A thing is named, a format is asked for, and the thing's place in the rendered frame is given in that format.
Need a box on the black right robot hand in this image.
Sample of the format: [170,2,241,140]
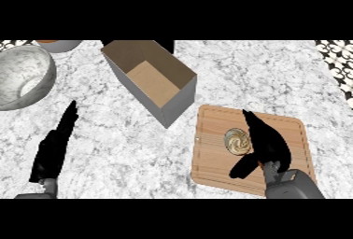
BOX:
[228,108,293,180]

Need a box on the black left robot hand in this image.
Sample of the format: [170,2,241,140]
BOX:
[28,100,80,184]

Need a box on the cream swirl cupcake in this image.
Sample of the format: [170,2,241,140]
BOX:
[222,127,254,157]

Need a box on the wooden cutting board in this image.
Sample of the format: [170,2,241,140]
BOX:
[189,104,319,198]

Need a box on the open cardboard box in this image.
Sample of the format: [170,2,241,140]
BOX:
[99,39,198,130]

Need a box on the large marbled grey bowl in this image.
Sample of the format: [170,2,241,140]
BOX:
[0,44,58,112]

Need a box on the small grey bowl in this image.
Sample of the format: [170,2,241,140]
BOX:
[34,39,83,54]

